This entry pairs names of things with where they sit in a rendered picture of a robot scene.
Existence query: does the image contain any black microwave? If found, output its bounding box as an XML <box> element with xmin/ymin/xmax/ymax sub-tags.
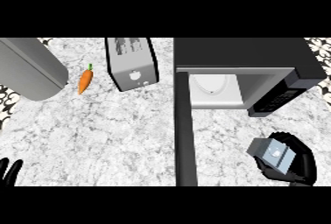
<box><xmin>173</xmin><ymin>38</ymin><xmax>328</xmax><ymax>118</ymax></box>

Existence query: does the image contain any dark grey microwave door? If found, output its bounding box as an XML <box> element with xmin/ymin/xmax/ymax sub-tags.
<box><xmin>173</xmin><ymin>71</ymin><xmax>200</xmax><ymax>187</ymax></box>

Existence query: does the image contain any silver toaster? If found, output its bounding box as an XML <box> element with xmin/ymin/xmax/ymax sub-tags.
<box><xmin>104</xmin><ymin>38</ymin><xmax>161</xmax><ymax>93</ymax></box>

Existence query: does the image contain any pale blue milk carton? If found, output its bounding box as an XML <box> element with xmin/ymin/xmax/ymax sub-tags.
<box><xmin>246</xmin><ymin>137</ymin><xmax>297</xmax><ymax>175</ymax></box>

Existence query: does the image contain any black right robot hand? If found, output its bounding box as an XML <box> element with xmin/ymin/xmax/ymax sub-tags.
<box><xmin>253</xmin><ymin>131</ymin><xmax>318</xmax><ymax>187</ymax></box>

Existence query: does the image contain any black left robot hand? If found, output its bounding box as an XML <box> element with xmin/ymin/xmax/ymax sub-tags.
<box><xmin>0</xmin><ymin>157</ymin><xmax>25</xmax><ymax>187</ymax></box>

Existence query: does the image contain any orange carrot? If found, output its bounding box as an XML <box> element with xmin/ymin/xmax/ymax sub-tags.
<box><xmin>77</xmin><ymin>63</ymin><xmax>96</xmax><ymax>96</ymax></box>

